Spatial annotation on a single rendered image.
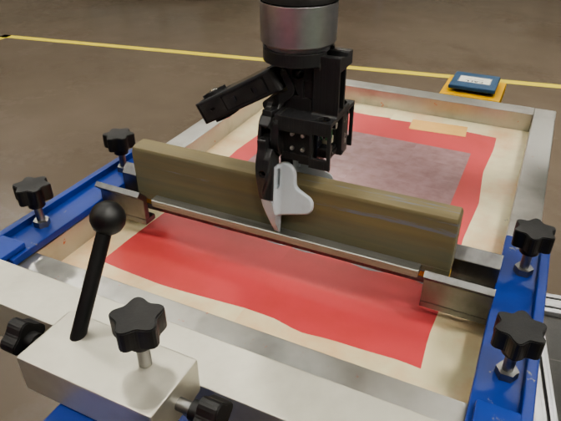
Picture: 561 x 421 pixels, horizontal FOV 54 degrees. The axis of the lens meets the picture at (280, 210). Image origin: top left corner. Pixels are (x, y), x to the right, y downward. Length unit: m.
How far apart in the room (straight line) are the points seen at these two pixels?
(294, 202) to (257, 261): 0.14
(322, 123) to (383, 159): 0.43
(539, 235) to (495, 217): 0.22
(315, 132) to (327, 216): 0.11
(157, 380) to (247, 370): 0.08
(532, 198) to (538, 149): 0.17
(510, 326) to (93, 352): 0.34
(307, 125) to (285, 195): 0.09
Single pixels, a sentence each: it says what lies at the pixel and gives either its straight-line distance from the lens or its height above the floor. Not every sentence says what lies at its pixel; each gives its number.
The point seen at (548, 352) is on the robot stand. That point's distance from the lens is 1.78.
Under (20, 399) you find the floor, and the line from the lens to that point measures 1.94.
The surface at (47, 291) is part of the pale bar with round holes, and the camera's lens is 0.57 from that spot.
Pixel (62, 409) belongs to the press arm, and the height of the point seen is 1.04.
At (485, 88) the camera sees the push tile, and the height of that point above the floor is 0.97.
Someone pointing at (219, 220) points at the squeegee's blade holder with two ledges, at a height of 1.02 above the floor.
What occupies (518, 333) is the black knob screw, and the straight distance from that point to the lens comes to 0.50.
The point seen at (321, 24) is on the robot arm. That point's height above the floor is 1.26.
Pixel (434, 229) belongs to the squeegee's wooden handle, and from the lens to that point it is 0.58.
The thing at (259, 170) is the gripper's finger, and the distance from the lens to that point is 0.58.
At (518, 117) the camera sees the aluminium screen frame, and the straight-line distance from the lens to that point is 1.14.
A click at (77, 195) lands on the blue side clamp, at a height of 1.00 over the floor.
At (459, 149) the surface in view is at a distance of 1.03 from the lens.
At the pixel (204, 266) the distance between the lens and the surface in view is 0.71.
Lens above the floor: 1.39
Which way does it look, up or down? 33 degrees down
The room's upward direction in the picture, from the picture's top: straight up
